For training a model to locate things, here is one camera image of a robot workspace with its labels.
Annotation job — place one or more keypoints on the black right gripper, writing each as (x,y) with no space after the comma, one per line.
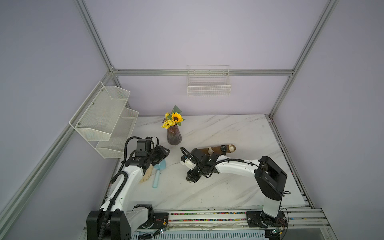
(194,177)

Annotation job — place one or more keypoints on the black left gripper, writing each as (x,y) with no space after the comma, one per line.
(162,154)

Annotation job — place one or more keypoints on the wooden watch stand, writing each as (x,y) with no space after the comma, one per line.
(216,149)

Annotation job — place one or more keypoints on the black wrist watch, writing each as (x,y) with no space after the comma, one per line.
(224,149)

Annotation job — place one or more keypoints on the beige wrist watch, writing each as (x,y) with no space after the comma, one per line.
(231,148)
(210,151)

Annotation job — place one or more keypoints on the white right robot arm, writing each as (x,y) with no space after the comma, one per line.
(270,178)

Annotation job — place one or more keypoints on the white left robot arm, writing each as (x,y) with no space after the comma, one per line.
(114,220)

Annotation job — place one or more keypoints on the beige wooden board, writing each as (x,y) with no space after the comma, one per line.
(147,174)

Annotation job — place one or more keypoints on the light blue plastic shovel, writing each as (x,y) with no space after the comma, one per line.
(159,167)

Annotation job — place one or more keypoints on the dark purple ribbed vase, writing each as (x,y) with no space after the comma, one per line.
(174,136)

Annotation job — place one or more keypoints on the sunflower bouquet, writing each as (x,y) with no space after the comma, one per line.
(173,118)

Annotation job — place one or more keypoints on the white two-tier mesh shelf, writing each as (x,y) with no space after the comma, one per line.
(105,121)

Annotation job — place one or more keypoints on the white wire wall basket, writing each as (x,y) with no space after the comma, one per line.
(208,81)

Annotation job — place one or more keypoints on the aluminium cage frame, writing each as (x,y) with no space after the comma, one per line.
(18,203)

